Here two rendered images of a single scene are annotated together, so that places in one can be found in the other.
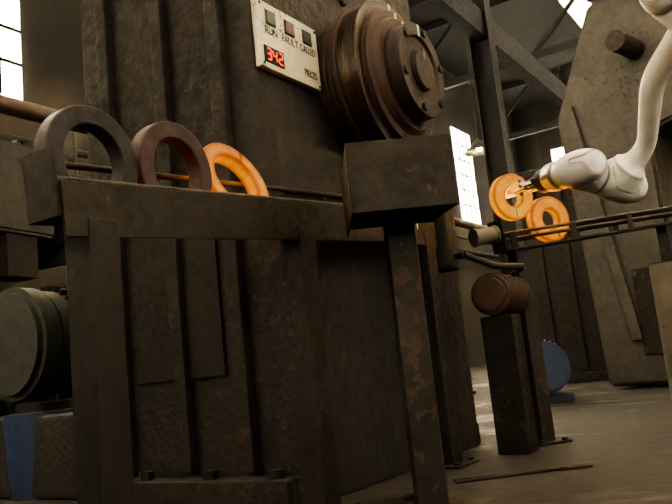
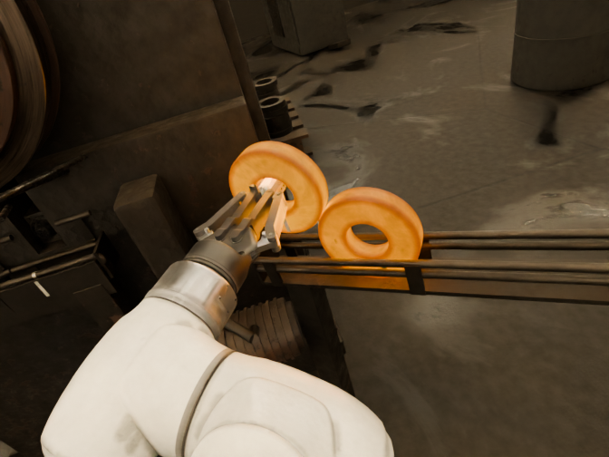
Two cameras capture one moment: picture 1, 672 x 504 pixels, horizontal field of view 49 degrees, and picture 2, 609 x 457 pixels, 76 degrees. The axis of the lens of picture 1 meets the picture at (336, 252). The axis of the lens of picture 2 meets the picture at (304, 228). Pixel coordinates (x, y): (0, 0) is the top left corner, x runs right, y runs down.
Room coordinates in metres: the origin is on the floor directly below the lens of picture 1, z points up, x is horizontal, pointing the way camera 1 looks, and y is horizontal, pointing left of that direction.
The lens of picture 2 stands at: (2.11, -1.04, 1.10)
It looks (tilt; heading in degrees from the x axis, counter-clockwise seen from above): 36 degrees down; 54
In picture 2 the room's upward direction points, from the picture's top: 16 degrees counter-clockwise
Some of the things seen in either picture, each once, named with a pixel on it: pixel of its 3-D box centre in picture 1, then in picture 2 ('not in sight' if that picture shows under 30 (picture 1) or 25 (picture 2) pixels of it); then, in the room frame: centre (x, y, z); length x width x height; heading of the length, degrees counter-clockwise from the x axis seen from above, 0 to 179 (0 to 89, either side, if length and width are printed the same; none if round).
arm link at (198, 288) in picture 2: (555, 176); (193, 301); (2.18, -0.69, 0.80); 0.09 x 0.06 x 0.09; 113
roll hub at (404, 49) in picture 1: (417, 72); not in sight; (2.02, -0.29, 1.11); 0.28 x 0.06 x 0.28; 147
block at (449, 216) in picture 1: (436, 234); (163, 236); (2.28, -0.32, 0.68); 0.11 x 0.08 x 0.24; 57
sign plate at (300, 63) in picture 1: (287, 47); not in sight; (1.85, 0.07, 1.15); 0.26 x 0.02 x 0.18; 147
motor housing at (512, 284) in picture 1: (511, 360); (274, 392); (2.28, -0.50, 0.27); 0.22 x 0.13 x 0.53; 147
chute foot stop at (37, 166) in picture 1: (40, 185); not in sight; (1.08, 0.44, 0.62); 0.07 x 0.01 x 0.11; 57
